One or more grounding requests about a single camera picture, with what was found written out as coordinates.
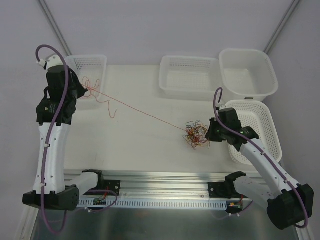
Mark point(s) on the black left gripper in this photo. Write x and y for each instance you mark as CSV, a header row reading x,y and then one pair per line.
x,y
77,88

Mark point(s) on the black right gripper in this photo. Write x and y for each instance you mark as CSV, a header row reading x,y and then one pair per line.
x,y
213,130

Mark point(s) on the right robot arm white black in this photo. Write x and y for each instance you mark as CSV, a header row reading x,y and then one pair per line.
x,y
286,201

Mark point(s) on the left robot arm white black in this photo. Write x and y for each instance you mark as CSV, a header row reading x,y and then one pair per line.
x,y
54,116

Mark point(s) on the white perforated basket left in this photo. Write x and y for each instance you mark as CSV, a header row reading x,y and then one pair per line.
x,y
91,72

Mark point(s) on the white perforated basket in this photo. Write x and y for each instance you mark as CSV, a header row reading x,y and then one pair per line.
x,y
91,72
190,77

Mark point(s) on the white round-hole basket right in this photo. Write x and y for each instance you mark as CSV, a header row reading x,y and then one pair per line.
x,y
257,115

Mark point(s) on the white perforated basket middle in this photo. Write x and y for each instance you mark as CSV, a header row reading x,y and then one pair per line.
x,y
190,77

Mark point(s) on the white solid plastic tub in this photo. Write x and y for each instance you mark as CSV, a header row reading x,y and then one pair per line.
x,y
246,74

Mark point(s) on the left aluminium frame post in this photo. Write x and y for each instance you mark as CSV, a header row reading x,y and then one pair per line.
x,y
54,26

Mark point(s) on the aluminium frame post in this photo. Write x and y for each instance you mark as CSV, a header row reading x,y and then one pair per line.
x,y
54,26
288,14

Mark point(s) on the aluminium mounting rail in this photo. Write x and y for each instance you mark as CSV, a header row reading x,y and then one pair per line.
x,y
164,185

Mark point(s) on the white slotted cable duct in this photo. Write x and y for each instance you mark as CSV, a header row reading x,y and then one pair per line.
x,y
145,203

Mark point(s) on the right aluminium frame post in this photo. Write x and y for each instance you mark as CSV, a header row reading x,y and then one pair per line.
x,y
288,14

